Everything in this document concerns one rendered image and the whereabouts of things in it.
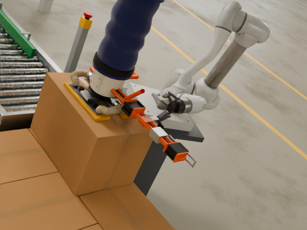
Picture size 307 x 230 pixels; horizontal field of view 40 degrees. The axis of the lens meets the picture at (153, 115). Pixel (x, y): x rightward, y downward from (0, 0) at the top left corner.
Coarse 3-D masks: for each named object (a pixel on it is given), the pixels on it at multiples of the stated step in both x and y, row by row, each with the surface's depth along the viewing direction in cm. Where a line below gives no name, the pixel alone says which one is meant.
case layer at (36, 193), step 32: (0, 160) 227; (32, 160) 237; (0, 192) 209; (32, 192) 217; (64, 192) 226; (96, 192) 236; (128, 192) 246; (0, 224) 194; (32, 224) 201; (64, 224) 208; (96, 224) 216; (128, 224) 225; (160, 224) 234
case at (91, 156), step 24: (48, 72) 243; (48, 96) 242; (72, 96) 231; (48, 120) 243; (72, 120) 224; (120, 120) 229; (48, 144) 245; (72, 144) 226; (96, 144) 210; (120, 144) 222; (144, 144) 235; (72, 168) 227; (96, 168) 223; (120, 168) 236
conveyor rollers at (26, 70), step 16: (0, 32) 354; (0, 48) 332; (16, 48) 341; (0, 64) 309; (16, 64) 317; (32, 64) 327; (0, 80) 294; (16, 80) 302; (32, 80) 312; (0, 96) 279; (16, 96) 288
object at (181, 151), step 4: (168, 144) 198; (172, 144) 199; (176, 144) 200; (164, 148) 199; (168, 148) 199; (172, 148) 196; (176, 148) 197; (180, 148) 199; (168, 152) 199; (172, 152) 197; (176, 152) 195; (180, 152) 196; (184, 152) 197; (168, 156) 198; (172, 156) 197; (176, 156) 194; (180, 156) 196; (172, 160) 197; (176, 160) 196
